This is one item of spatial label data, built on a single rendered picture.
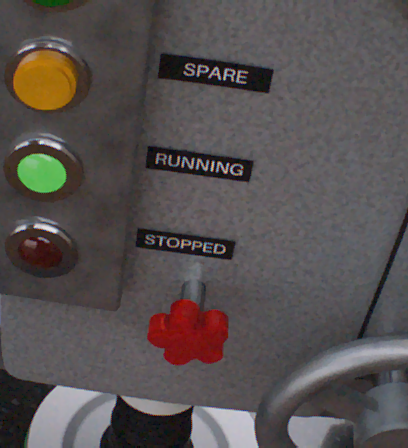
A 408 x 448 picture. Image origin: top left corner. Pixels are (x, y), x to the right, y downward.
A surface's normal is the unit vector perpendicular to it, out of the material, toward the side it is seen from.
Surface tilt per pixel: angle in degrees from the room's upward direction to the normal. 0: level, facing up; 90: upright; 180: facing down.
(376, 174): 90
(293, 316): 90
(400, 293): 90
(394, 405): 17
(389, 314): 90
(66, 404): 0
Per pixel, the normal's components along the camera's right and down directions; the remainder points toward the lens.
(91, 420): 0.14, -0.69
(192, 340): -0.06, 0.71
